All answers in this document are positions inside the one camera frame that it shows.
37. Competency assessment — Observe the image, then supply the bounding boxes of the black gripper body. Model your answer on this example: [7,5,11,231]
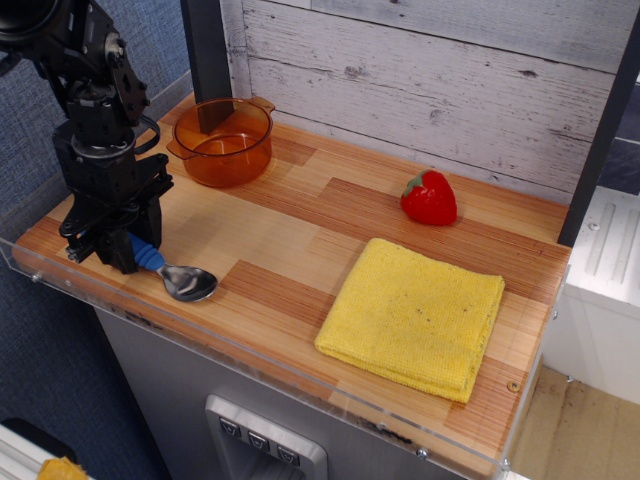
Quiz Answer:
[53,124,173,262]

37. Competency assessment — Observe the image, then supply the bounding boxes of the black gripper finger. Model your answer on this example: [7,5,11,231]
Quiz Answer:
[130,197,162,248]
[96,229,137,274]

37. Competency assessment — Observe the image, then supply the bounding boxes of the blue-handled metal spoon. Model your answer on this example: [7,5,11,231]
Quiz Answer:
[128,233,218,303]

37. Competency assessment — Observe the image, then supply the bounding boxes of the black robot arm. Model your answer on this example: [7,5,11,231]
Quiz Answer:
[1,1,173,274]

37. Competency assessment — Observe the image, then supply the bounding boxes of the clear acrylic counter guard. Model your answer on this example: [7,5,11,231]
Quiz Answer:
[0,69,573,480]

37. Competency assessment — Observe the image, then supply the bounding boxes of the orange transparent plastic pot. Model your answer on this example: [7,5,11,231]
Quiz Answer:
[167,97,275,188]

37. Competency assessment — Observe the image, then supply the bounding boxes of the grey toy cabinet front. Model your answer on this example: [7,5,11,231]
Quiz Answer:
[97,310,457,479]

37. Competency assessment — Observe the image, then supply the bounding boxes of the yellow and black object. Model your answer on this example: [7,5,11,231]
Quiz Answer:
[36,457,89,480]

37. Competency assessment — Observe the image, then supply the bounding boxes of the silver dispenser button panel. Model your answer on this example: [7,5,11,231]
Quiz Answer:
[205,395,328,479]

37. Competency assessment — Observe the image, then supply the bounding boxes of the red toy strawberry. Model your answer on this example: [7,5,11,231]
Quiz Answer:
[400,170,458,226]

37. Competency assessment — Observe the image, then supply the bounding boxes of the yellow folded microfiber cloth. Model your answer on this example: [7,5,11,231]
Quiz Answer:
[314,238,505,403]

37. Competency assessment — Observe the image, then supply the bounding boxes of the white toy sink unit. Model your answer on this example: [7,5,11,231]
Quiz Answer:
[542,187,639,403]

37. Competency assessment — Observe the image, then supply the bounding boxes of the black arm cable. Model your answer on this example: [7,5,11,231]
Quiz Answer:
[133,114,162,156]

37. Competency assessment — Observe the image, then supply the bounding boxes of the dark grey left post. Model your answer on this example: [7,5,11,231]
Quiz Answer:
[181,0,233,105]

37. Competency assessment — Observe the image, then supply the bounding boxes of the dark grey post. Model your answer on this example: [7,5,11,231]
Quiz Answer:
[181,0,233,105]
[557,13,639,247]

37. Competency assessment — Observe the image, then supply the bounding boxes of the dark grey right post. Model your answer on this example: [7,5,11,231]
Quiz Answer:
[557,13,639,247]

